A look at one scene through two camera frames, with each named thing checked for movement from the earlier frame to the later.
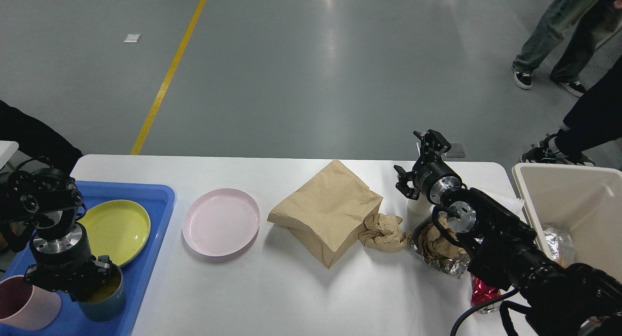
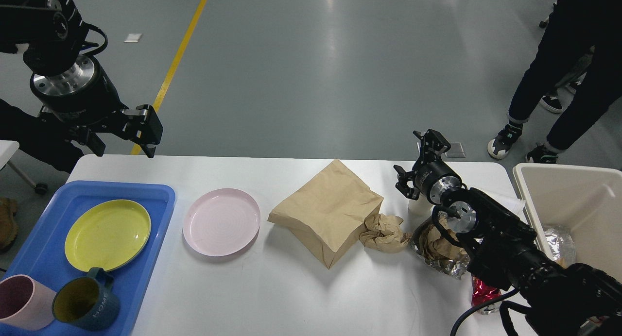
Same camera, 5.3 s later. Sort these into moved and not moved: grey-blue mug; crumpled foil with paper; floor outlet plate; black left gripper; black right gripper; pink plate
Moved: grey-blue mug; black left gripper
Not moved: floor outlet plate; crumpled foil with paper; pink plate; black right gripper
